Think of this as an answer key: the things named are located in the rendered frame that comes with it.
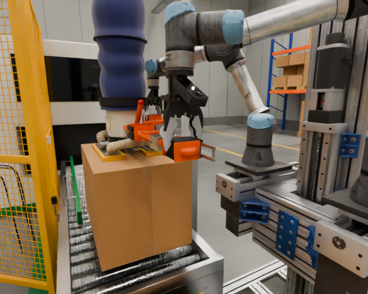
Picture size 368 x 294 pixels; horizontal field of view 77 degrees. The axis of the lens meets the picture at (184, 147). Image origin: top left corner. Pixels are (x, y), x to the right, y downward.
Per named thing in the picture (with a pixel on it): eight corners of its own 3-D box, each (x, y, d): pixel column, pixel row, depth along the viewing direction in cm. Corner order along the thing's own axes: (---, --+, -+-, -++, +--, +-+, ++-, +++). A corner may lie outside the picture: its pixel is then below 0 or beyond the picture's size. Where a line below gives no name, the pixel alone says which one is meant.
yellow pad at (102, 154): (91, 147, 126) (90, 138, 125) (110, 145, 130) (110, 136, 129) (102, 163, 96) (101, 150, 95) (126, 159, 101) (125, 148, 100)
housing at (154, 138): (149, 147, 77) (148, 134, 76) (167, 146, 80) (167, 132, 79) (157, 151, 71) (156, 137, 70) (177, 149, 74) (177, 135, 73)
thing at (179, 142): (162, 155, 66) (161, 137, 65) (184, 152, 69) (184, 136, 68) (174, 163, 58) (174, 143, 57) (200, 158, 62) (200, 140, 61)
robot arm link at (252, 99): (255, 143, 118) (210, 46, 119) (260, 139, 131) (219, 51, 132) (278, 134, 112) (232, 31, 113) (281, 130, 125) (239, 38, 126)
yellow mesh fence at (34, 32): (55, 207, 293) (32, 25, 249) (63, 205, 297) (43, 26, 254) (51, 265, 191) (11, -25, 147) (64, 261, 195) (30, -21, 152)
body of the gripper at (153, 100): (150, 106, 143) (150, 86, 141) (146, 105, 151) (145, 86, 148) (162, 106, 147) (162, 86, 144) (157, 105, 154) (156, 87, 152)
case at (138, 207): (86, 208, 142) (80, 144, 134) (149, 195, 160) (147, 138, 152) (101, 272, 90) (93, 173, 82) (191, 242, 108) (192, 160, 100)
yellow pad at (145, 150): (126, 144, 135) (126, 135, 133) (143, 142, 139) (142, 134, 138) (146, 157, 105) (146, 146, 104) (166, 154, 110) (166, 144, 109)
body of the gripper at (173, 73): (183, 115, 70) (183, 73, 67) (198, 117, 62) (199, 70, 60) (160, 116, 66) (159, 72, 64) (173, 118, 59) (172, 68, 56)
